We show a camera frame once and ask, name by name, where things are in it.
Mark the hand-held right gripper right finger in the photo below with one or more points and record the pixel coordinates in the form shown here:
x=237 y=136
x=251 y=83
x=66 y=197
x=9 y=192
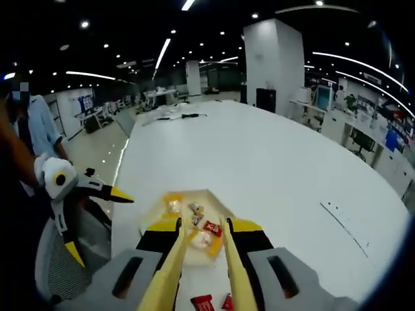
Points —
x=291 y=291

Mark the brown orange candy packet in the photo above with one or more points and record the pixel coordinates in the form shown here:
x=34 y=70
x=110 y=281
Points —
x=196 y=208
x=196 y=220

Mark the cream hexagonal container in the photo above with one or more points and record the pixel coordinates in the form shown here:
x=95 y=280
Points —
x=214 y=199

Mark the blue box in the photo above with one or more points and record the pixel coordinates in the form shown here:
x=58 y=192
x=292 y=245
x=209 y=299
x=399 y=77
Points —
x=393 y=140

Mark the red snack packet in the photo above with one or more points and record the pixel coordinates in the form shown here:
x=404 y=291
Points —
x=228 y=303
x=212 y=227
x=202 y=303

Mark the black cabinet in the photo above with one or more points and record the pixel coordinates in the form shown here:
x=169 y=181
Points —
x=266 y=100

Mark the white mesh office chair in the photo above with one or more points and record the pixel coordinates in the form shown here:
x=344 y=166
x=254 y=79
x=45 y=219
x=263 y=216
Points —
x=65 y=265

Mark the white square pillar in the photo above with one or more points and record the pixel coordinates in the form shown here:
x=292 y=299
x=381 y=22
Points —
x=272 y=64

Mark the white machine with blue screen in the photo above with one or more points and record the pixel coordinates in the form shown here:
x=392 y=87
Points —
x=324 y=97

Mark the long white counter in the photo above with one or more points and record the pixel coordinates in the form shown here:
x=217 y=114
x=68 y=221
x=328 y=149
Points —
x=337 y=124

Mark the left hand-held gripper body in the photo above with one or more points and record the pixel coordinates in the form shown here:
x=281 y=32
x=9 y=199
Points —
x=52 y=168

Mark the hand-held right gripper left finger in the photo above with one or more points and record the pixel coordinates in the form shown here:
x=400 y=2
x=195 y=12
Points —
x=107 y=285

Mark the pale yellow food tongs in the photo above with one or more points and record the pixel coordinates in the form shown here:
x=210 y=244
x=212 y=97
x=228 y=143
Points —
x=170 y=269

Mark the black office chair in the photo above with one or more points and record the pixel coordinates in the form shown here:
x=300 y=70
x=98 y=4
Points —
x=363 y=142

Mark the white desk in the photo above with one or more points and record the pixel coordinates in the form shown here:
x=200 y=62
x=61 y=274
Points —
x=160 y=95

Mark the white recessed power strip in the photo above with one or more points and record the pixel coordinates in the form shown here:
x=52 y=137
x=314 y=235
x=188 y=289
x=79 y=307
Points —
x=345 y=226

